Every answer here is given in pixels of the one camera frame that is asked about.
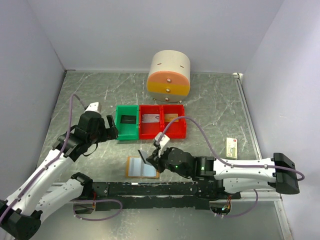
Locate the white red card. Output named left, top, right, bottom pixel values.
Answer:
left=226, top=137, right=238, bottom=160

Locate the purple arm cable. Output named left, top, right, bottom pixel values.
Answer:
left=153, top=116, right=306, bottom=219
left=0, top=93, right=123, bottom=222

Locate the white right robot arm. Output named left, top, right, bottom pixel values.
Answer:
left=142, top=147, right=300, bottom=199

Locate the gold VIP card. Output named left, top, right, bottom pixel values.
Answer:
left=164, top=113, right=179, bottom=123

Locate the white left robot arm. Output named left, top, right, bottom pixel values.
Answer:
left=0, top=110, right=118, bottom=240

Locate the silver card with black stripe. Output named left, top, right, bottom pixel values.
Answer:
left=141, top=113, right=160, bottom=124

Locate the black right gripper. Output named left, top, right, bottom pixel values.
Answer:
left=146, top=144, right=191, bottom=178

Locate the tan leather card holder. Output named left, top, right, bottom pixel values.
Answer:
left=125, top=156, right=160, bottom=179

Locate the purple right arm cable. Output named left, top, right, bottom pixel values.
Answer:
left=153, top=116, right=306, bottom=219

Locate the round three-drawer mini cabinet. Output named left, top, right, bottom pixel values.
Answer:
left=146, top=50, right=191, bottom=103

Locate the red bin with gold card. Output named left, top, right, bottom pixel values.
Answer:
left=162, top=104, right=187, bottom=139

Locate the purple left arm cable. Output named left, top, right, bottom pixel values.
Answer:
left=0, top=93, right=123, bottom=222

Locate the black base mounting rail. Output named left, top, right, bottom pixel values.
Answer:
left=76, top=180, right=241, bottom=210

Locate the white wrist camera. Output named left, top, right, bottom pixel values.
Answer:
left=85, top=102, right=102, bottom=114
left=154, top=132, right=170, bottom=150

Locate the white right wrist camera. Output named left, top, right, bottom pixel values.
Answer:
left=154, top=132, right=170, bottom=150

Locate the red bin with silver card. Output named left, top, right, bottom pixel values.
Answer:
left=138, top=104, right=164, bottom=140

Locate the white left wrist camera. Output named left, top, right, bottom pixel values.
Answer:
left=85, top=102, right=102, bottom=114

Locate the green plastic bin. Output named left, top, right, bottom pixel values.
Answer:
left=115, top=105, right=139, bottom=141

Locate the aluminium frame rail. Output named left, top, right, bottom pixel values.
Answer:
left=232, top=72, right=283, bottom=202

